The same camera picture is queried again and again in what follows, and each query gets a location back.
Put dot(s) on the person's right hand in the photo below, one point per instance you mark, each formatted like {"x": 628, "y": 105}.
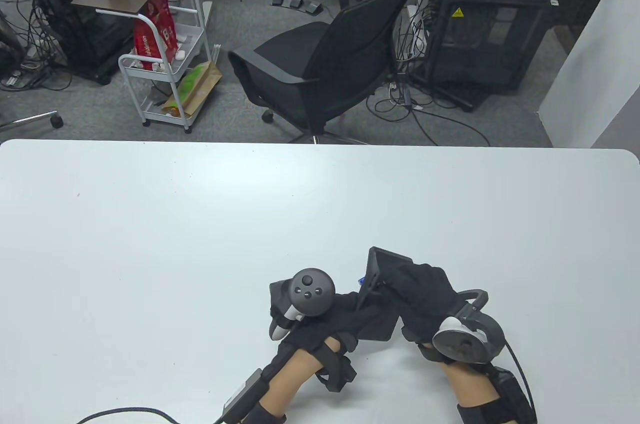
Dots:
{"x": 425, "y": 294}

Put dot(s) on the person's left hand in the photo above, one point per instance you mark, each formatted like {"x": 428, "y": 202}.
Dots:
{"x": 340, "y": 314}

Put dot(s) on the black calculator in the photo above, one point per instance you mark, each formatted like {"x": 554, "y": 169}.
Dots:
{"x": 387, "y": 261}

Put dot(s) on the person's right forearm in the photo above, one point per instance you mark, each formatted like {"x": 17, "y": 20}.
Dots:
{"x": 470, "y": 389}

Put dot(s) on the black forearm electronics box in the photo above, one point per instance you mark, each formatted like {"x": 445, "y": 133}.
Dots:
{"x": 245, "y": 394}
{"x": 510, "y": 394}

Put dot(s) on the dark grey motion controller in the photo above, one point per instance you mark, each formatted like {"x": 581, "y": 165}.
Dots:
{"x": 465, "y": 346}
{"x": 312, "y": 291}

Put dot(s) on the black office chair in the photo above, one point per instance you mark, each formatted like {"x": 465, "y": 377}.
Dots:
{"x": 300, "y": 59}

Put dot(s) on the green and brown paper bag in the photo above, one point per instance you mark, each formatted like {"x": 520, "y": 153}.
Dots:
{"x": 197, "y": 82}

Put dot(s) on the white partition panel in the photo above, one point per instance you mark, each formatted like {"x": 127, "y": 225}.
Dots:
{"x": 590, "y": 69}

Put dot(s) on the red bag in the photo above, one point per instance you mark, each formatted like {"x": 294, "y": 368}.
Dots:
{"x": 155, "y": 29}

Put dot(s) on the silver chair leg with caster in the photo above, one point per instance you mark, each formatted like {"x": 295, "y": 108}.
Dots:
{"x": 30, "y": 119}

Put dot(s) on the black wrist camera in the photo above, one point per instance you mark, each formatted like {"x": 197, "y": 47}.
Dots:
{"x": 340, "y": 374}

